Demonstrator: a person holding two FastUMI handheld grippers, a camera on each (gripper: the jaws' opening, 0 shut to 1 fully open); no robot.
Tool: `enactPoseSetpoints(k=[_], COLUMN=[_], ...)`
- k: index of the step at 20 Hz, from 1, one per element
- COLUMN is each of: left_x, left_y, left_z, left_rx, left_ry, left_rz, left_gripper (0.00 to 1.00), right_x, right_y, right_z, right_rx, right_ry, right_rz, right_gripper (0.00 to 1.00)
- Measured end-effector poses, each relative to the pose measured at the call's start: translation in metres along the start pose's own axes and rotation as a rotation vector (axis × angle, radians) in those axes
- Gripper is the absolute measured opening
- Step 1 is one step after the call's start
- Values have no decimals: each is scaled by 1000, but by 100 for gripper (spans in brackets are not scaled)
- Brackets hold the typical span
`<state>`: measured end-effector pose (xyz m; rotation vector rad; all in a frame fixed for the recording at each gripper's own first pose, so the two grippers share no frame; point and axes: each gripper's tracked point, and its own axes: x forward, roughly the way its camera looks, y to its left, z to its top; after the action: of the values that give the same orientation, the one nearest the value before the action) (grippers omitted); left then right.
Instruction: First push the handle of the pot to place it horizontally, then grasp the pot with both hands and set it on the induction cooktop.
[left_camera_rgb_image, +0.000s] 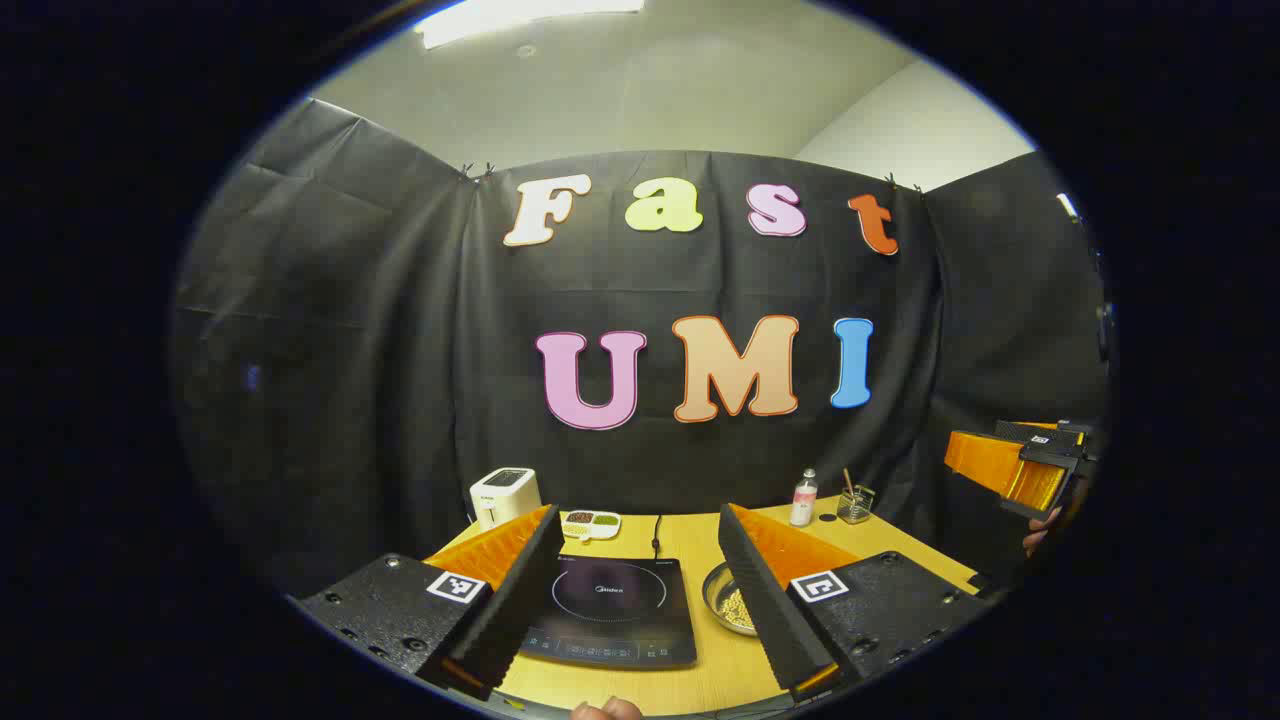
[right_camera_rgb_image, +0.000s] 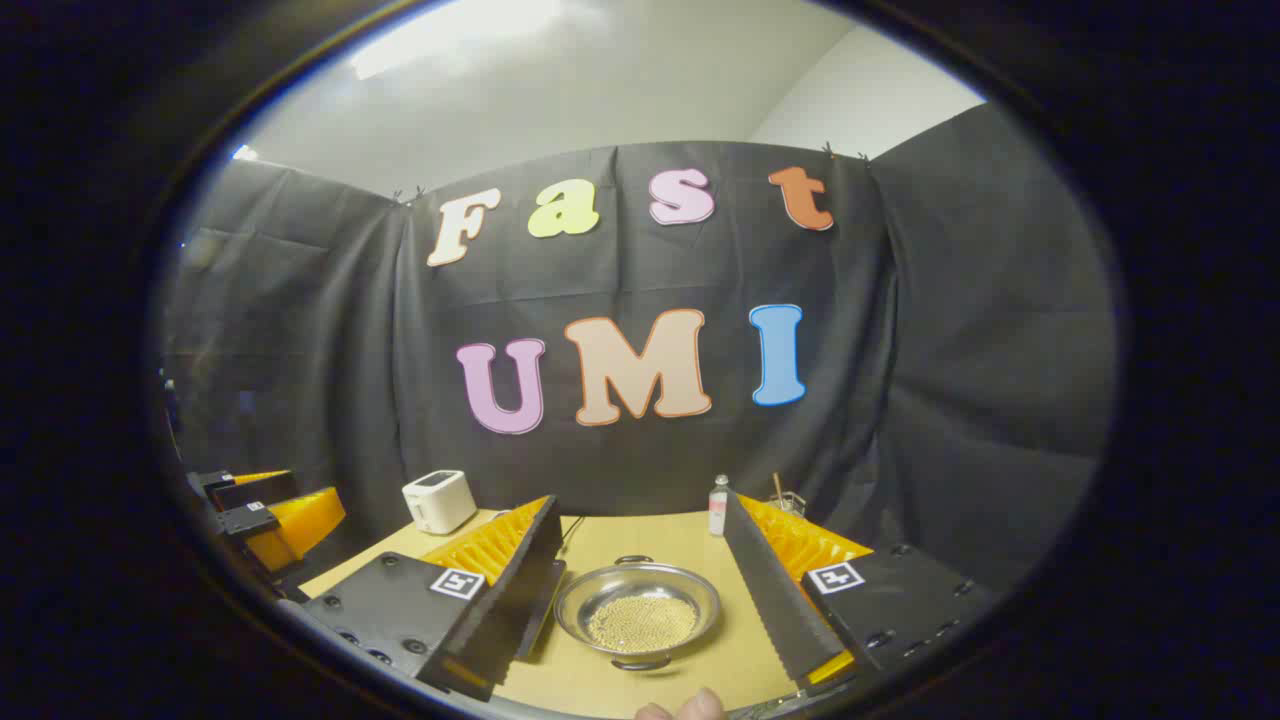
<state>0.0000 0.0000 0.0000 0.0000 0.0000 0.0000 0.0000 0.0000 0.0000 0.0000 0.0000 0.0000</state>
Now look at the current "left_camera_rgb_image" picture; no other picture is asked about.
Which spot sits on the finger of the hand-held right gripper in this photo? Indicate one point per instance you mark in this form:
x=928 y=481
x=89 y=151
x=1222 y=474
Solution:
x=1035 y=485
x=985 y=460

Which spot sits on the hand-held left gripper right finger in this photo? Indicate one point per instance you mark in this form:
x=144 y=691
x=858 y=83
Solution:
x=770 y=600

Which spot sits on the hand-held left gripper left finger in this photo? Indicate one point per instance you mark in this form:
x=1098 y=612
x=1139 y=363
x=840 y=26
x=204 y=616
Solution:
x=515 y=600

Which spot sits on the pile of soybeans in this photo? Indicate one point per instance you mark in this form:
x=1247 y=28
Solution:
x=738 y=610

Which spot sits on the black induction cooktop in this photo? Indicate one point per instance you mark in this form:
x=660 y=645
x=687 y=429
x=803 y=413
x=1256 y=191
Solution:
x=615 y=610

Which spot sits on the white toaster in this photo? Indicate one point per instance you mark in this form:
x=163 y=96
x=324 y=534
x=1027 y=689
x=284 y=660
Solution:
x=503 y=497

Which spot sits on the clear bottle pink label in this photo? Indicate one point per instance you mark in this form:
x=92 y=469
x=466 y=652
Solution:
x=803 y=500

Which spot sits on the white divided dish of beans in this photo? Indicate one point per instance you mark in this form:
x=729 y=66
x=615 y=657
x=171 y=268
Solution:
x=590 y=523

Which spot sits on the ceiling light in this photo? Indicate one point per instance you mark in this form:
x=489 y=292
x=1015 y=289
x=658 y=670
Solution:
x=520 y=15

